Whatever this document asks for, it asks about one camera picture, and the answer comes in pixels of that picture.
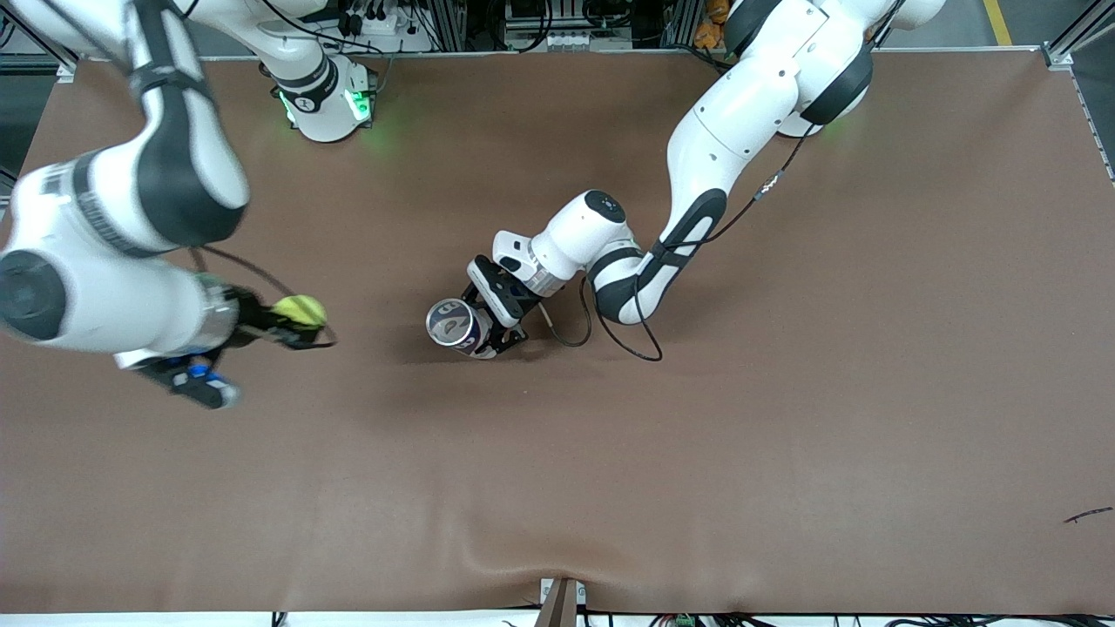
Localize yellow tennis ball small mark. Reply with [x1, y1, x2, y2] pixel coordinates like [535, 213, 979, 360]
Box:
[271, 294, 329, 330]

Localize clear Wilson tennis ball can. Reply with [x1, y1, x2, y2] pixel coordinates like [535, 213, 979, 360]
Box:
[425, 297, 499, 361]

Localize brown table mat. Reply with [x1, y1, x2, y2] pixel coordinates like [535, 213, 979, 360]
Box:
[0, 48, 1115, 615]

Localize white terminal strip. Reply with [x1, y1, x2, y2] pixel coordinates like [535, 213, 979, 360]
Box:
[542, 30, 612, 51]

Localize white power strip black plugs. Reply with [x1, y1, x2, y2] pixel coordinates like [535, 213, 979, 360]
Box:
[335, 0, 419, 37]

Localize orange objects pile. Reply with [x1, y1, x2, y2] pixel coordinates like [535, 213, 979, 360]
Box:
[694, 0, 737, 49]

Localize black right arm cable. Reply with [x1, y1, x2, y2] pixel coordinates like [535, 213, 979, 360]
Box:
[187, 246, 339, 351]

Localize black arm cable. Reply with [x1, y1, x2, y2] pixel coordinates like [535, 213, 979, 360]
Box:
[544, 122, 815, 362]
[187, 246, 339, 351]

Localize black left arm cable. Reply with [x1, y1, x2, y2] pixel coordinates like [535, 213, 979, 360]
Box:
[544, 122, 815, 362]

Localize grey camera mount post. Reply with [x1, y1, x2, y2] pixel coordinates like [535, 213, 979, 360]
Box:
[536, 576, 586, 627]

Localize aluminium table frame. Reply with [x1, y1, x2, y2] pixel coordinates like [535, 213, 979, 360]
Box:
[0, 0, 1115, 88]

